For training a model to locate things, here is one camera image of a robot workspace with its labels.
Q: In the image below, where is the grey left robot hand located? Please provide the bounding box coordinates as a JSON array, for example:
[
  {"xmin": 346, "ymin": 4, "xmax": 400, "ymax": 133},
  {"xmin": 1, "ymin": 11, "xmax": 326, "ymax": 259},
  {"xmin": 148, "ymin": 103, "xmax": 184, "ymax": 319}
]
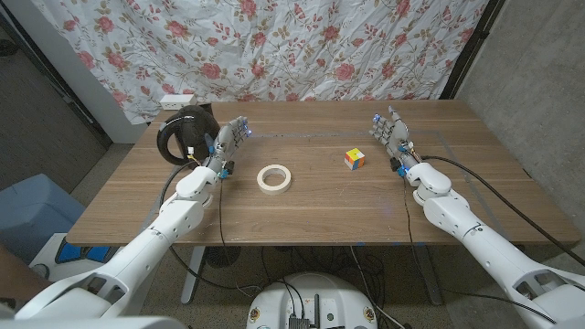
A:
[{"xmin": 205, "ymin": 116, "xmax": 252, "ymax": 171}]

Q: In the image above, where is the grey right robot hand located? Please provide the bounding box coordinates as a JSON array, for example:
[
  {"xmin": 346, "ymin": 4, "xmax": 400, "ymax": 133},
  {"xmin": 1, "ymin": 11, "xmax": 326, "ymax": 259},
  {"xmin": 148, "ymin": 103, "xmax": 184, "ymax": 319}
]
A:
[{"xmin": 368, "ymin": 105, "xmax": 422, "ymax": 167}]

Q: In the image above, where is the multicoloured Rubik's cube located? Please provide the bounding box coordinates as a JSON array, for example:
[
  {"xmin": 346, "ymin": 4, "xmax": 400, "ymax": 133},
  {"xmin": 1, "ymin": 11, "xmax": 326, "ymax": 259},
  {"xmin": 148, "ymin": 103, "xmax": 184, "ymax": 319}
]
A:
[{"xmin": 344, "ymin": 147, "xmax": 366, "ymax": 171}]

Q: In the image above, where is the black electric kettle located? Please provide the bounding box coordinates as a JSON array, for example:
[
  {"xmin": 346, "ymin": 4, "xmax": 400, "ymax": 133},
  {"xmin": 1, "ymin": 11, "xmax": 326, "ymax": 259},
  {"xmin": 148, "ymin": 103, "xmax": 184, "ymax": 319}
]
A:
[{"xmin": 156, "ymin": 104, "xmax": 221, "ymax": 166}]

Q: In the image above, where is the beige masking tape roll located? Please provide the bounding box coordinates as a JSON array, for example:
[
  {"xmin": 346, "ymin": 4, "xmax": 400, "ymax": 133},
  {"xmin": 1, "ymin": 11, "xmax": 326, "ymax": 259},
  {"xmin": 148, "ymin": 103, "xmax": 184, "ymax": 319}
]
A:
[{"xmin": 256, "ymin": 164, "xmax": 293, "ymax": 196}]

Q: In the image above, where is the white power strip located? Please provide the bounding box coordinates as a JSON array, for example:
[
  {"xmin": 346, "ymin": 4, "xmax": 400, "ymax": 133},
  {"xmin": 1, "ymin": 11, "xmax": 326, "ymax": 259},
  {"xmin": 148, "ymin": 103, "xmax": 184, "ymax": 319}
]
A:
[{"xmin": 159, "ymin": 93, "xmax": 198, "ymax": 111}]

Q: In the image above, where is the white floral backdrop cloth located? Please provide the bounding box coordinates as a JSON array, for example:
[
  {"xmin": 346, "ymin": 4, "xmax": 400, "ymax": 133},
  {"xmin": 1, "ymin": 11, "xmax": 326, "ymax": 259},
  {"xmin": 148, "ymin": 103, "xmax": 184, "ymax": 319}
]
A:
[{"xmin": 30, "ymin": 0, "xmax": 490, "ymax": 125}]

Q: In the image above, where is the black round floor disc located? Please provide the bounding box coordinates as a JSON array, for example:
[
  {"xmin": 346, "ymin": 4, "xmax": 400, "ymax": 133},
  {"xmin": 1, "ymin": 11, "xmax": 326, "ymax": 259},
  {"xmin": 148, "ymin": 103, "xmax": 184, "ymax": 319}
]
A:
[{"xmin": 204, "ymin": 245, "xmax": 242, "ymax": 269}]

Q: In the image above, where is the black backdrop pole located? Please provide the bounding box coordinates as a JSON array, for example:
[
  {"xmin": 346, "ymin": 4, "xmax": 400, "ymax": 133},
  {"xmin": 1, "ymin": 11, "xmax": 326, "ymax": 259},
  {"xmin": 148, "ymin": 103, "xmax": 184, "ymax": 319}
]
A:
[{"xmin": 439, "ymin": 0, "xmax": 506, "ymax": 101}]

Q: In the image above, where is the white table leg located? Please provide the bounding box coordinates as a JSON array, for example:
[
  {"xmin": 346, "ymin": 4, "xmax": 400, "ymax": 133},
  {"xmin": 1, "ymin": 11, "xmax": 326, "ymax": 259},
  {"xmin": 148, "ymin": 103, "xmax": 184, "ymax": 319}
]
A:
[{"xmin": 180, "ymin": 245, "xmax": 207, "ymax": 305}]

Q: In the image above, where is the grey table leg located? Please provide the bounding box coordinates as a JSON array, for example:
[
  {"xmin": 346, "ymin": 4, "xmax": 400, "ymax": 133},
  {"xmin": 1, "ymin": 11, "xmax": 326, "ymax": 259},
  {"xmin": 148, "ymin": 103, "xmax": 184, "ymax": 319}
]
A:
[{"xmin": 413, "ymin": 244, "xmax": 443, "ymax": 306}]

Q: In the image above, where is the white robot torso base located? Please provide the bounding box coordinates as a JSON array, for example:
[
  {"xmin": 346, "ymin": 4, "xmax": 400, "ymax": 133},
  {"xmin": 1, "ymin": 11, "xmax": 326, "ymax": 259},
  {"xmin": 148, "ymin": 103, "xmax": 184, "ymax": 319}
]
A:
[{"xmin": 246, "ymin": 272, "xmax": 378, "ymax": 329}]

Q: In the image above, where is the blue black floor pad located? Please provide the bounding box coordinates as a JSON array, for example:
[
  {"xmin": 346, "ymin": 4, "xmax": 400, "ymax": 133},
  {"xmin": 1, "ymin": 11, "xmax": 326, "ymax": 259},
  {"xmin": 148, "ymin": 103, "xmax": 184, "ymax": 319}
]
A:
[{"xmin": 54, "ymin": 241, "xmax": 112, "ymax": 265}]

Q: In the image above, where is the blue-grey storage box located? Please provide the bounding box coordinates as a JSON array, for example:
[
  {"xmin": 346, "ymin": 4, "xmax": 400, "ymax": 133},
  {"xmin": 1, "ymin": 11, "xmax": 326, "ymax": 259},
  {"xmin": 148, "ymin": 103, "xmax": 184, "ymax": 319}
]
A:
[{"xmin": 0, "ymin": 173, "xmax": 87, "ymax": 264}]

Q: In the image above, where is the white floor platform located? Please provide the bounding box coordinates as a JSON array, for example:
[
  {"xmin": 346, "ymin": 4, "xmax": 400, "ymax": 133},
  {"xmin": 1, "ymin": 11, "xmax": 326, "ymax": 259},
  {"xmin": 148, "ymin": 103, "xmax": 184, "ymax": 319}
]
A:
[{"xmin": 27, "ymin": 232, "xmax": 127, "ymax": 281}]

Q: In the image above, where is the white robot chest cover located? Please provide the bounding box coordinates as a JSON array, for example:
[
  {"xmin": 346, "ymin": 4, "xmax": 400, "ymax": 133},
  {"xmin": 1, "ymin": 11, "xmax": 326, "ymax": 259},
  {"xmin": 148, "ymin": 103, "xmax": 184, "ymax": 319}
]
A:
[{"xmin": 0, "ymin": 315, "xmax": 188, "ymax": 329}]

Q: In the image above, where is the brown wooden surface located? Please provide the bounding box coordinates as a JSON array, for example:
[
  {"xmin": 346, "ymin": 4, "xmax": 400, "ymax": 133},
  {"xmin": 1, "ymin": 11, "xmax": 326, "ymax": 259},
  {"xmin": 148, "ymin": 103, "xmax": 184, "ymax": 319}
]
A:
[{"xmin": 0, "ymin": 244, "xmax": 51, "ymax": 316}]

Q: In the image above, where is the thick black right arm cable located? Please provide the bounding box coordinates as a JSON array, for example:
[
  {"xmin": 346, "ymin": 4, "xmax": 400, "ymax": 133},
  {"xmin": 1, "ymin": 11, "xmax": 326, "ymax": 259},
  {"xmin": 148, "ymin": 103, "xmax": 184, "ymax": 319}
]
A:
[{"xmin": 420, "ymin": 154, "xmax": 585, "ymax": 268}]

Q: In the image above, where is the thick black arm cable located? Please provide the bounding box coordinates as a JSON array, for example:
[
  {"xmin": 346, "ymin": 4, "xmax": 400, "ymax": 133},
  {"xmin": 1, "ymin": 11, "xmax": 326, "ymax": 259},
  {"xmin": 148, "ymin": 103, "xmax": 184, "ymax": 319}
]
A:
[
  {"xmin": 159, "ymin": 160, "xmax": 264, "ymax": 293},
  {"xmin": 420, "ymin": 154, "xmax": 585, "ymax": 268}
]

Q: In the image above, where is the thin black left wrist wire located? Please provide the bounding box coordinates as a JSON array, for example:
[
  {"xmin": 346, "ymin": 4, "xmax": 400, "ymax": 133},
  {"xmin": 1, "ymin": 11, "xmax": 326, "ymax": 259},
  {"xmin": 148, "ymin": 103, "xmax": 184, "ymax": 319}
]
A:
[{"xmin": 217, "ymin": 176, "xmax": 266, "ymax": 298}]

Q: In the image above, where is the thin black wrist wire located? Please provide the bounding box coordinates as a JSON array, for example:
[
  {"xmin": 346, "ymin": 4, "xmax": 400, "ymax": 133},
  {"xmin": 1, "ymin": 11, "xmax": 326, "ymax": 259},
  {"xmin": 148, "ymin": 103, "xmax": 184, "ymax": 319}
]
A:
[
  {"xmin": 217, "ymin": 176, "xmax": 266, "ymax": 298},
  {"xmin": 401, "ymin": 175, "xmax": 558, "ymax": 324}
]

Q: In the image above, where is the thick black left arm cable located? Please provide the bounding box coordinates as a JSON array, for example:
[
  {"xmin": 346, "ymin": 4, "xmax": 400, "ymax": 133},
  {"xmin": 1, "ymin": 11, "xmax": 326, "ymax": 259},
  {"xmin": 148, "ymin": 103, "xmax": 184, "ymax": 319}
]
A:
[{"xmin": 159, "ymin": 160, "xmax": 264, "ymax": 293}]

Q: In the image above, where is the thin black right wrist wire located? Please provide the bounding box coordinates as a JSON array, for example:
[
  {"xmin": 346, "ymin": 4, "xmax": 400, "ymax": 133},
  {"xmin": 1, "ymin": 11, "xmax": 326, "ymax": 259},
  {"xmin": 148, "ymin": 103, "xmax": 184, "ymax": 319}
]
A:
[{"xmin": 401, "ymin": 175, "xmax": 558, "ymax": 324}]

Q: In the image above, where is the black door frame rail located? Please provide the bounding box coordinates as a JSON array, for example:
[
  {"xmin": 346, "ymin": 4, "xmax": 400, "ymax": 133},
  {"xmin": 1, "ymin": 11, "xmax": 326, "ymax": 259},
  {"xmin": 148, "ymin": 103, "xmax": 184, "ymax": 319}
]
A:
[{"xmin": 0, "ymin": 4, "xmax": 114, "ymax": 150}]

